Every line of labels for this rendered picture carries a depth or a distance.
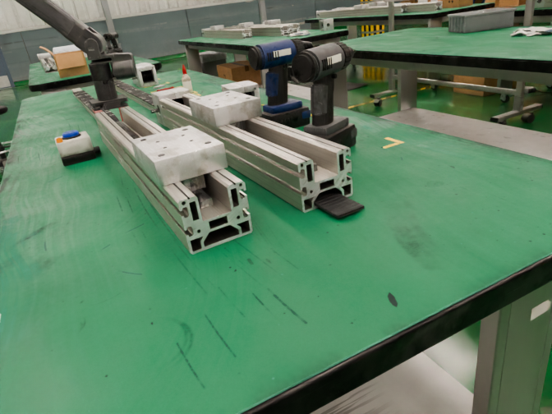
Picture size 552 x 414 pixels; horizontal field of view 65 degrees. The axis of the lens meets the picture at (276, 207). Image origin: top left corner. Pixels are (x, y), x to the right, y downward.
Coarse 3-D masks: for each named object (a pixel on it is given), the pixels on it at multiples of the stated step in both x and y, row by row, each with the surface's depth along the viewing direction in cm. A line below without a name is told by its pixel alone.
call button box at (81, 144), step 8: (72, 136) 110; (80, 136) 110; (88, 136) 110; (56, 144) 108; (64, 144) 108; (72, 144) 108; (80, 144) 109; (88, 144) 110; (64, 152) 108; (72, 152) 109; (80, 152) 110; (88, 152) 111; (96, 152) 115; (64, 160) 109; (72, 160) 110; (80, 160) 111
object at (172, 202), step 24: (144, 120) 107; (120, 144) 93; (144, 192) 84; (168, 192) 62; (192, 192) 68; (216, 192) 67; (240, 192) 64; (168, 216) 68; (192, 216) 62; (216, 216) 62; (240, 216) 64; (192, 240) 65; (216, 240) 64
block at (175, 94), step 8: (176, 88) 140; (184, 88) 138; (152, 96) 137; (160, 96) 131; (168, 96) 132; (176, 96) 133; (160, 104) 131; (152, 112) 134; (160, 112) 134; (160, 120) 138
